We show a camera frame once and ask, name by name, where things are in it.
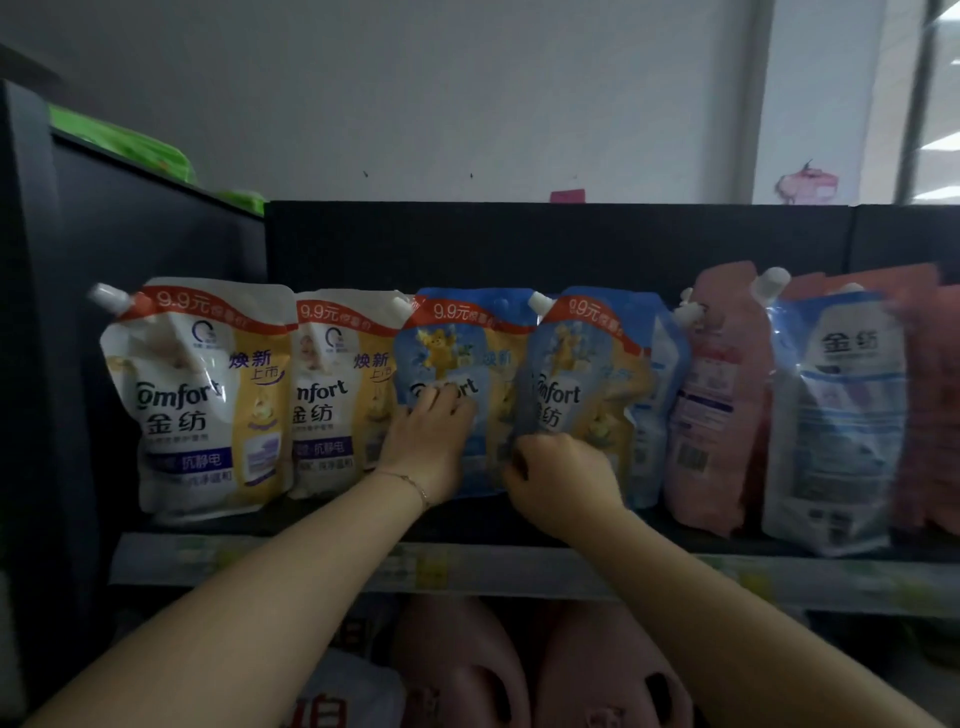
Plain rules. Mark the person's left hand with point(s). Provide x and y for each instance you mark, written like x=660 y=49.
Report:
x=435 y=442

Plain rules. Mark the person's right hand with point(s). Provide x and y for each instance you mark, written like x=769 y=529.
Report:
x=562 y=487

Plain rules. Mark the dark metal shelf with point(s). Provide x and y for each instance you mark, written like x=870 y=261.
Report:
x=525 y=240

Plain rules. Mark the person's right forearm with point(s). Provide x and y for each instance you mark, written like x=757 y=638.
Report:
x=750 y=645

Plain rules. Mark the person's left forearm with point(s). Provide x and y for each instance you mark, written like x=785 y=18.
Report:
x=225 y=622

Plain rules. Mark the white refill pouch red lettering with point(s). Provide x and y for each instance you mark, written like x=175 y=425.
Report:
x=345 y=694
x=360 y=626

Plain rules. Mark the pink sticky note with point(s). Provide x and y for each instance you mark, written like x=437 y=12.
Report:
x=567 y=196

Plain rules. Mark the flat green pack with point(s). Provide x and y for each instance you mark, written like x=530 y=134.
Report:
x=120 y=142
x=241 y=204

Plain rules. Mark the pink bagged item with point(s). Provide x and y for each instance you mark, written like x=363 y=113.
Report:
x=808 y=184

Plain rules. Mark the ceiling light panel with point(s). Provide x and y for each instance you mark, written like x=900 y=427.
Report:
x=939 y=193
x=943 y=141

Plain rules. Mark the grey vertical pole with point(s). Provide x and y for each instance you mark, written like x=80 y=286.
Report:
x=921 y=97

